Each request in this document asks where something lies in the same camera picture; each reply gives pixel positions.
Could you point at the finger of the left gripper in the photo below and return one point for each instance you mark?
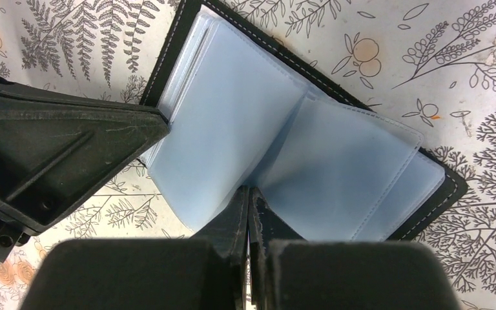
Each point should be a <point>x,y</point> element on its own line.
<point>57,150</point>

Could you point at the black card holder wallet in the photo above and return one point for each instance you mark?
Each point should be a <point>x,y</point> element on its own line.
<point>244,110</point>

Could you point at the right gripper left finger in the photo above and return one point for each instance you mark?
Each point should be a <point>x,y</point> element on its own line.
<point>205,271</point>

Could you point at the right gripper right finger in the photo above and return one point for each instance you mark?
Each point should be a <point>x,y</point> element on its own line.
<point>289,272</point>

